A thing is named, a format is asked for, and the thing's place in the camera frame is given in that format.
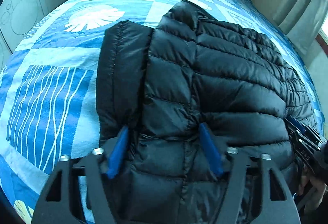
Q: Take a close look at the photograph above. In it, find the black quilted puffer jacket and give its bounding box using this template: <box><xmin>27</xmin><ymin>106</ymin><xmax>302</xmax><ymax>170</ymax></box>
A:
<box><xmin>96</xmin><ymin>0</ymin><xmax>317</xmax><ymax>223</ymax></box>

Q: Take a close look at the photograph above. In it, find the person's right hand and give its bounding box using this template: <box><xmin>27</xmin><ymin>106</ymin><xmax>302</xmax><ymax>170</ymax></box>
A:
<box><xmin>297</xmin><ymin>172</ymin><xmax>326</xmax><ymax>214</ymax></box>

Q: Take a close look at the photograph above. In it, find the blue patterned bed sheet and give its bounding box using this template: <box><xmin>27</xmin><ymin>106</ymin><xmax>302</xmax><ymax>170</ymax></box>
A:
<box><xmin>1</xmin><ymin>0</ymin><xmax>324</xmax><ymax>223</ymax></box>

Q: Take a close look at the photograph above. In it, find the grey right side curtain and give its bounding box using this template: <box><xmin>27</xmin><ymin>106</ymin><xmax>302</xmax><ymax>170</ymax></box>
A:
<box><xmin>273</xmin><ymin>0</ymin><xmax>327</xmax><ymax>56</ymax></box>

